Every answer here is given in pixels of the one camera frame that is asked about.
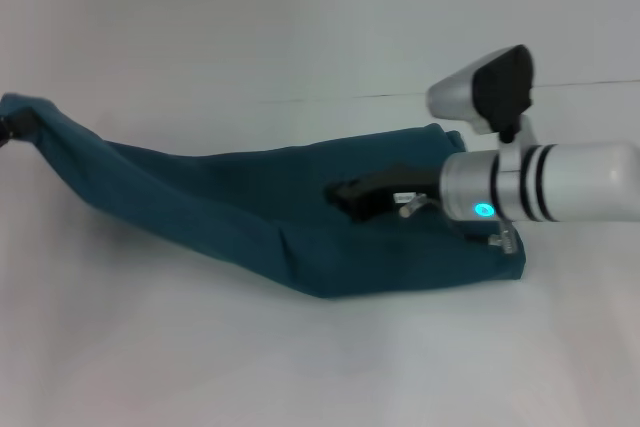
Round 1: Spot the silver elbow cable connector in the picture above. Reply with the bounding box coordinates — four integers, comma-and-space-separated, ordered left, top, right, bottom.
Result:
398, 194, 442, 221

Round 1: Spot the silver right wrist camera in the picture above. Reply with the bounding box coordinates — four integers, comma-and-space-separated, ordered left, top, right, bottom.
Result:
427, 44, 539, 144

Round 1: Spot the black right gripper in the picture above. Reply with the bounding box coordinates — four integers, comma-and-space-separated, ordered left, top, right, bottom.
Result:
323, 162, 446, 224

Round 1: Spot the blue t-shirt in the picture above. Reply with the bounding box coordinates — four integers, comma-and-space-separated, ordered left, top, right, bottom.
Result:
0, 91, 529, 301

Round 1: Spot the thin right arm cable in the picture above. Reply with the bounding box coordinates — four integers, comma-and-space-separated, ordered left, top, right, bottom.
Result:
433, 204, 494, 247

